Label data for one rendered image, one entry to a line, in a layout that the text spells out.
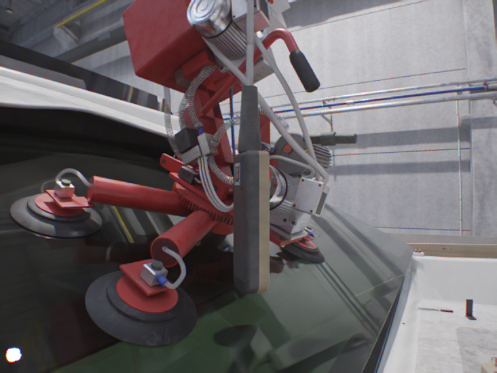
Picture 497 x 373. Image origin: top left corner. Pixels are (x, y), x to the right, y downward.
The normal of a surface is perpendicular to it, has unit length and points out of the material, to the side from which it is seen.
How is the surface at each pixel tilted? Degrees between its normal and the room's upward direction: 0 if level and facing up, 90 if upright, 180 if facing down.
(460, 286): 90
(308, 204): 82
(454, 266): 90
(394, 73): 90
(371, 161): 90
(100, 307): 31
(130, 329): 43
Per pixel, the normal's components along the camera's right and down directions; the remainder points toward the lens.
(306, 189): -0.43, -0.17
